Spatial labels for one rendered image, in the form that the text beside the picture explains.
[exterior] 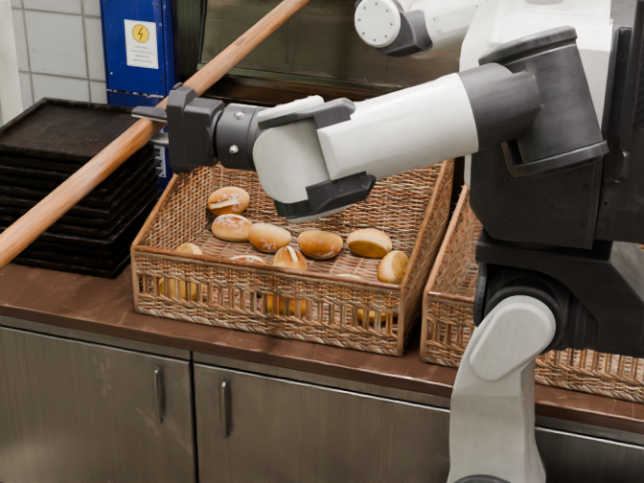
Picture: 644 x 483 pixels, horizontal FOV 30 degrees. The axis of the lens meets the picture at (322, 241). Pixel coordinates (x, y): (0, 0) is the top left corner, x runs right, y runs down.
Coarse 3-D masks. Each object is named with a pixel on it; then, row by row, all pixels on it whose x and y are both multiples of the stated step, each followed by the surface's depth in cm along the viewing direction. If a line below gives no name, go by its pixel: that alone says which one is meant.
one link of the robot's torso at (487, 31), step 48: (528, 0) 147; (576, 0) 148; (624, 0) 148; (480, 48) 141; (624, 48) 139; (624, 96) 138; (624, 144) 140; (480, 192) 153; (528, 192) 149; (576, 192) 147; (624, 192) 147; (528, 240) 155; (576, 240) 153; (624, 240) 152
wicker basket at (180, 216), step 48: (192, 192) 258; (384, 192) 259; (432, 192) 239; (144, 240) 236; (192, 240) 262; (432, 240) 242; (144, 288) 236; (240, 288) 229; (288, 288) 226; (336, 288) 223; (384, 288) 220; (288, 336) 230; (336, 336) 228; (384, 336) 230
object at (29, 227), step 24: (288, 0) 214; (264, 24) 202; (240, 48) 192; (216, 72) 183; (168, 96) 172; (144, 120) 164; (120, 144) 157; (144, 144) 162; (96, 168) 150; (72, 192) 145; (24, 216) 138; (48, 216) 140; (0, 240) 132; (24, 240) 135; (0, 264) 131
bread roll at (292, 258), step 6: (288, 246) 251; (282, 252) 250; (288, 252) 249; (294, 252) 249; (300, 252) 251; (276, 258) 251; (282, 258) 249; (288, 258) 248; (294, 258) 248; (300, 258) 248; (288, 264) 247; (294, 264) 247; (300, 264) 247; (306, 264) 249
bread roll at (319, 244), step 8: (304, 232) 257; (312, 232) 256; (320, 232) 256; (328, 232) 256; (304, 240) 256; (312, 240) 255; (320, 240) 255; (328, 240) 255; (336, 240) 255; (304, 248) 256; (312, 248) 255; (320, 248) 255; (328, 248) 255; (336, 248) 255; (312, 256) 257; (320, 256) 256; (328, 256) 256
